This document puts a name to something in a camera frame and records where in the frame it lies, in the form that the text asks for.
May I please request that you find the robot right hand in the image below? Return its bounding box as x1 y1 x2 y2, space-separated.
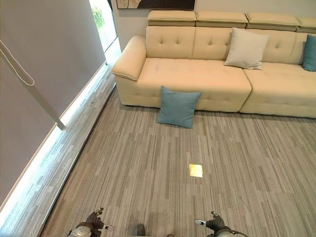
195 210 227 230

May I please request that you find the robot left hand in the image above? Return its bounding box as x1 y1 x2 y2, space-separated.
85 207 115 230

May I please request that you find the cream leather sectional sofa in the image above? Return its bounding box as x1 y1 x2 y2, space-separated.
112 10 316 119

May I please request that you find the cream leather sofa headrest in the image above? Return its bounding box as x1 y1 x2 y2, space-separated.
196 11 248 29
147 10 198 28
245 12 301 33
296 16 316 34

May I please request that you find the brass floor socket plate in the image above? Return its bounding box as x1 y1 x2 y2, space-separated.
189 163 204 178

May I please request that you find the grey roller blind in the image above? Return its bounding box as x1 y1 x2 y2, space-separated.
0 0 107 119
0 56 60 198

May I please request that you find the light blue square cushion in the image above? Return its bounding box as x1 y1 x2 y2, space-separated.
156 85 202 129

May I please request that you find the beige square cushion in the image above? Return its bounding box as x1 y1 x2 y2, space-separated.
224 27 270 71

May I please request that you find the teal square cushion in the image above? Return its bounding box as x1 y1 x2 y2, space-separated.
302 35 316 72

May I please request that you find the green plant outside window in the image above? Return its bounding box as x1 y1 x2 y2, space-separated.
91 6 106 29

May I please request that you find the white blind pull cord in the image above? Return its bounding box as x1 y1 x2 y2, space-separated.
0 40 35 86

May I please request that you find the framed wall painting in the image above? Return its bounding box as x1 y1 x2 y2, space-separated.
116 0 196 11

